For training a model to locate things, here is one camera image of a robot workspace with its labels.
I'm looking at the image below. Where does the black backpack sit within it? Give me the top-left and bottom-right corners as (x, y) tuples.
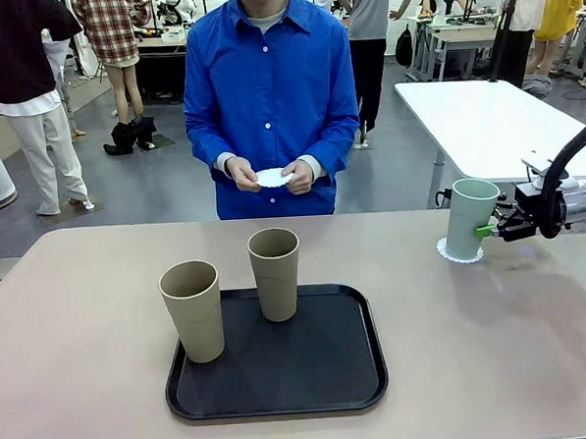
(393, 25), (417, 70)

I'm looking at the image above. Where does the brown plastic cup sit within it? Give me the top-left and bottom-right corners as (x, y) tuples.
(246, 227), (305, 325)
(157, 259), (228, 367)

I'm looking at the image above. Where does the grey cloth pile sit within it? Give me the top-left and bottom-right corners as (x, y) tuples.
(520, 75), (554, 101)

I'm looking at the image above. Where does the blue sleeved left forearm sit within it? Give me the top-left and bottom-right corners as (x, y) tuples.
(306, 120), (363, 181)

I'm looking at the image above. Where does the pale green plastic cup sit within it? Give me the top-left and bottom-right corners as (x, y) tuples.
(442, 176), (505, 262)

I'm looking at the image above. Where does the person's right hand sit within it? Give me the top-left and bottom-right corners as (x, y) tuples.
(223, 154), (263, 194)

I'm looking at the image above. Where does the black tripod pole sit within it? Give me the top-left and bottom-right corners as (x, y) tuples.
(483, 0), (532, 85)

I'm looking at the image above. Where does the black plastic tray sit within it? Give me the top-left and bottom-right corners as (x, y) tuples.
(159, 281), (392, 423)

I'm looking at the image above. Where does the person in yellow coat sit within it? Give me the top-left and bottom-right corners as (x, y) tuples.
(526, 0), (586, 82)

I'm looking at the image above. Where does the white folding table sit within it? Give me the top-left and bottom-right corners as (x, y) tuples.
(393, 74), (586, 211)

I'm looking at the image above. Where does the grey metal desk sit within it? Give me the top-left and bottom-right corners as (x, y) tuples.
(406, 11), (506, 84)

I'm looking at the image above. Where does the person in plaid shirt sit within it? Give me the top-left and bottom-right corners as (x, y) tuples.
(72, 0), (158, 125)

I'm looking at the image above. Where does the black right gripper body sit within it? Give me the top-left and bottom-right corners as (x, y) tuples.
(514, 180), (570, 242)

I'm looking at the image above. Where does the blue sleeved right forearm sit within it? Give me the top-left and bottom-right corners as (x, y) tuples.
(184, 123), (238, 180)

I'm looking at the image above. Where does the white scalloped paper coaster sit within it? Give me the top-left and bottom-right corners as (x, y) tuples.
(435, 234), (487, 267)
(253, 166), (295, 191)

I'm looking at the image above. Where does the person in grey shirt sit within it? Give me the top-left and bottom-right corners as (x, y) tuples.
(340, 0), (423, 137)

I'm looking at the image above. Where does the dark workbench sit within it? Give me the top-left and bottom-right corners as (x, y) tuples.
(133, 26), (192, 104)

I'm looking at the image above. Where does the person's left hand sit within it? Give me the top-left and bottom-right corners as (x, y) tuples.
(278, 157), (318, 196)

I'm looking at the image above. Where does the person in beige shirt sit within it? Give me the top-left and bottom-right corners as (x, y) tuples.
(495, 0), (562, 90)

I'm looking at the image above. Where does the thick black cable sleeve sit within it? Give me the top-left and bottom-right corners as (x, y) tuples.
(535, 113), (586, 241)

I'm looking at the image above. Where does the person in black top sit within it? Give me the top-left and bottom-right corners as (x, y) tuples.
(0, 0), (93, 219)

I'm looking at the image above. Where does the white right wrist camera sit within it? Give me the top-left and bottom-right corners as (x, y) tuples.
(520, 148), (567, 189)

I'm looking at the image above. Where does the person in blue shirt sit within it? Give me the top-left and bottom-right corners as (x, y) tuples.
(178, 0), (365, 224)

